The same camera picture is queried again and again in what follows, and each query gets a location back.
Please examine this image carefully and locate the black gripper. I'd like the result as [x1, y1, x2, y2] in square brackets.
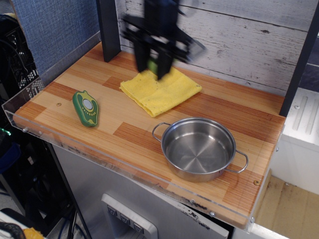
[123, 0, 206, 80]

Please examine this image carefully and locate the green handled grey spatula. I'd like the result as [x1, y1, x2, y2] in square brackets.
[147, 58, 158, 75]

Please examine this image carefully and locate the yellow folded cloth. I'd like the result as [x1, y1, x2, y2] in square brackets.
[120, 68, 202, 118]

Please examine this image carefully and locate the green toy pepper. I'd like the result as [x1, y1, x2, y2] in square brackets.
[72, 90, 99, 127]

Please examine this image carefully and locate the stainless steel pot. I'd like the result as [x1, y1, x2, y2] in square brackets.
[153, 118, 239, 182]

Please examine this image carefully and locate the clear acrylic table guard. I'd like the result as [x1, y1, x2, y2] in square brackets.
[4, 44, 285, 239]

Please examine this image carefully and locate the black plastic crate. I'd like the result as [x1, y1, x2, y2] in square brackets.
[0, 13, 38, 89]

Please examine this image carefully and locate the silver toy dispenser panel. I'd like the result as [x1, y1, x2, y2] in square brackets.
[101, 193, 158, 239]

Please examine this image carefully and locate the black left vertical post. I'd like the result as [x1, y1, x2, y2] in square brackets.
[96, 0, 121, 62]

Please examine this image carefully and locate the black vertical post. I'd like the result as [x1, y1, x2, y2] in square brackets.
[279, 4, 319, 117]
[96, 0, 121, 62]

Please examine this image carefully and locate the black right vertical post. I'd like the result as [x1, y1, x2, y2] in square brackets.
[279, 4, 319, 117]

